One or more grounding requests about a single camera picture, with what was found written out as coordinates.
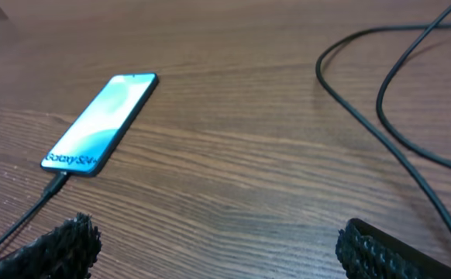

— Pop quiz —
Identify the blue Galaxy smartphone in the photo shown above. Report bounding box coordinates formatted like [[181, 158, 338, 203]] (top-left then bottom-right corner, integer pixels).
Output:
[[40, 73, 159, 177]]

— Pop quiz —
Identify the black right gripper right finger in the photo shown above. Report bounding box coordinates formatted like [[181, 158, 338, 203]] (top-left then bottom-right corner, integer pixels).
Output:
[[335, 219, 451, 279]]

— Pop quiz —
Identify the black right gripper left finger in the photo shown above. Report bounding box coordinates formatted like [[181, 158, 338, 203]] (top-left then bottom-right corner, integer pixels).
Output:
[[0, 212, 102, 279]]

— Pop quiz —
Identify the black USB charging cable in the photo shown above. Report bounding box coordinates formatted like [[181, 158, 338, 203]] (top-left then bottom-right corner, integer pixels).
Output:
[[0, 0, 451, 272]]

